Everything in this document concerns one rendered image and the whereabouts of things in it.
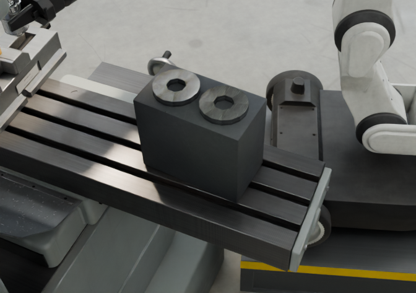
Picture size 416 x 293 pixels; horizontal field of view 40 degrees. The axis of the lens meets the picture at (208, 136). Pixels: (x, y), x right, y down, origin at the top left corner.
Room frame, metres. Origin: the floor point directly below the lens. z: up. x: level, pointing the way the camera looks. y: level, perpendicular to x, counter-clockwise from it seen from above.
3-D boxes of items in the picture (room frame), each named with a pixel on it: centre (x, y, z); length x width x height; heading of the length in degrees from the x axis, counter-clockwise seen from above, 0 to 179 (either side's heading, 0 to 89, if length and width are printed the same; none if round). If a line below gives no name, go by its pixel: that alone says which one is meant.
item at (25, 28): (0.91, 0.36, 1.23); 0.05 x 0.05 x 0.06
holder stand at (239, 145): (0.76, 0.01, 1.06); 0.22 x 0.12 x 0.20; 59
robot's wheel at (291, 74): (1.43, -0.31, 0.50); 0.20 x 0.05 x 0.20; 83
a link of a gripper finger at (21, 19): (0.89, 0.34, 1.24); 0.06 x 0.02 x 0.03; 141
